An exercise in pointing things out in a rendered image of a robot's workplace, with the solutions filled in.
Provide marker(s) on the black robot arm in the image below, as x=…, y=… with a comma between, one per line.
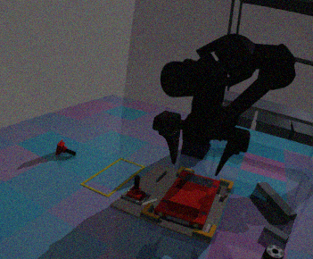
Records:
x=239, y=58

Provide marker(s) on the black toy car wheel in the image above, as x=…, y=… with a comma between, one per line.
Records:
x=273, y=252

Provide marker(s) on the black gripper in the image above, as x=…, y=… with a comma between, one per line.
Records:
x=169, y=125

